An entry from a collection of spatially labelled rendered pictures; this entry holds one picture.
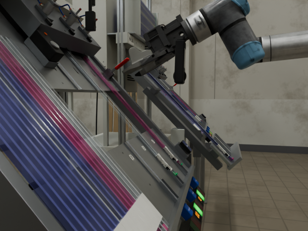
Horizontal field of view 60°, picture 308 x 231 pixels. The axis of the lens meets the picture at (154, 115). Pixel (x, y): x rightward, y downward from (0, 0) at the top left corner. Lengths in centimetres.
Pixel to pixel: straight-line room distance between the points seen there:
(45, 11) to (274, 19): 455
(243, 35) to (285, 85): 427
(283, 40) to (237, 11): 18
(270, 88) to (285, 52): 408
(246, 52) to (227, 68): 417
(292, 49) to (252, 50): 17
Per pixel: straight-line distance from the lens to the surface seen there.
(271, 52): 84
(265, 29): 502
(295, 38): 85
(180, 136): 118
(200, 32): 73
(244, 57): 71
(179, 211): 60
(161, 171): 74
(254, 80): 489
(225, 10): 73
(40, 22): 72
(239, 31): 72
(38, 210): 35
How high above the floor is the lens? 98
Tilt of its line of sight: 4 degrees down
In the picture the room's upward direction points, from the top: straight up
